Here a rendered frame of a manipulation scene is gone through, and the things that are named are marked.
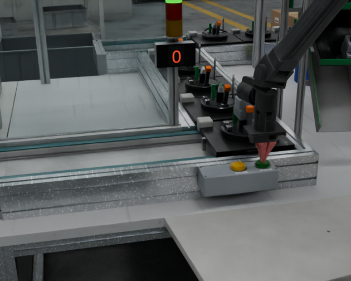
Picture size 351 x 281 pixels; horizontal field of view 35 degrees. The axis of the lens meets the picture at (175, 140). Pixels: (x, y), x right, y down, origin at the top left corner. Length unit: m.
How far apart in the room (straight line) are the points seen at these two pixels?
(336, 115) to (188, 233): 0.63
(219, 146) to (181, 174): 0.17
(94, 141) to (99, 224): 0.37
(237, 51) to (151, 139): 1.26
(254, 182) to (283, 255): 0.25
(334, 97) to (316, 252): 0.58
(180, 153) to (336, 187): 0.48
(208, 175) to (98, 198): 0.30
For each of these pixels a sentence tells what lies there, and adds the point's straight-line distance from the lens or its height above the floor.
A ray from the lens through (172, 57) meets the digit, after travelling 1.68.
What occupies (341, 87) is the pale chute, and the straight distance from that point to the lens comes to 1.80.
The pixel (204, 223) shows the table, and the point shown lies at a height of 0.86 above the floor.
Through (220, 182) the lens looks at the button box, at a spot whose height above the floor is 0.94.
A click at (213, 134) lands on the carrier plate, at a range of 1.71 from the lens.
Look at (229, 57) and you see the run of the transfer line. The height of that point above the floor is 0.90.
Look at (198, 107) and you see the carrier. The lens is 1.94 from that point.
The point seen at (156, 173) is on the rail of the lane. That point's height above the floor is 0.95.
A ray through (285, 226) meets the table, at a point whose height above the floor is 0.86.
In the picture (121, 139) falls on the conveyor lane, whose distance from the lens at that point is 1.75.
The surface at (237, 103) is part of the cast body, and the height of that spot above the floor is 1.07.
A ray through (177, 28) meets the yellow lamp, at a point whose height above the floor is 1.29.
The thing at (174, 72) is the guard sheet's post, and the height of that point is 1.14.
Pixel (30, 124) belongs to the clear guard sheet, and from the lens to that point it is 1.77.
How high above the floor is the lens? 1.61
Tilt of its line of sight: 23 degrees down
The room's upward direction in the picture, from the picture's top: 1 degrees counter-clockwise
